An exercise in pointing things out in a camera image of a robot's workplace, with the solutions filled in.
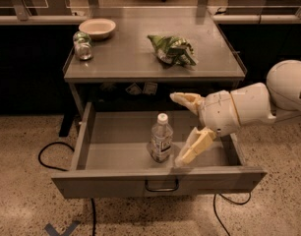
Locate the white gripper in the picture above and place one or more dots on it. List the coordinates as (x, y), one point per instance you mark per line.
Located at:
(218, 111)

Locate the clear plastic water bottle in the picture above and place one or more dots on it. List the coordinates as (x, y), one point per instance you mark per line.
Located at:
(161, 138)

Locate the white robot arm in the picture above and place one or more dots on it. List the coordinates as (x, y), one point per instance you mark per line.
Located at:
(276, 101)

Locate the open grey top drawer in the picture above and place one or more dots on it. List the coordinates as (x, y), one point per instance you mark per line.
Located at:
(112, 159)

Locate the grey metal cabinet counter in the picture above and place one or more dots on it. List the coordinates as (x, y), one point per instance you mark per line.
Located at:
(128, 55)

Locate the white sticker label right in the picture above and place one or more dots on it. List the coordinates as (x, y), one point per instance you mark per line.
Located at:
(150, 88)

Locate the white sticker label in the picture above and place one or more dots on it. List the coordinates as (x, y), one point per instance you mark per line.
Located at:
(134, 89)
(150, 88)

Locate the white sticker label left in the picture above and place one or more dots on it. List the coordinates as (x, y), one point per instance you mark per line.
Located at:
(134, 89)

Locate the green chip bag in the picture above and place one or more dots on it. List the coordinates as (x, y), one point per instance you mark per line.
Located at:
(173, 50)

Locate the green soda can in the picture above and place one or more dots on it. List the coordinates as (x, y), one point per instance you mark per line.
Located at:
(82, 45)

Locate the white ceramic bowl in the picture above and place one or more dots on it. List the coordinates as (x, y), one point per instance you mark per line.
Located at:
(98, 29)

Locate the blue tape floor marker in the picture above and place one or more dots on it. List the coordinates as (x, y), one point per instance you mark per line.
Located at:
(51, 230)

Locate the black drawer handle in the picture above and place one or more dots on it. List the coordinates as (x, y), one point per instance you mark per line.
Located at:
(161, 186)

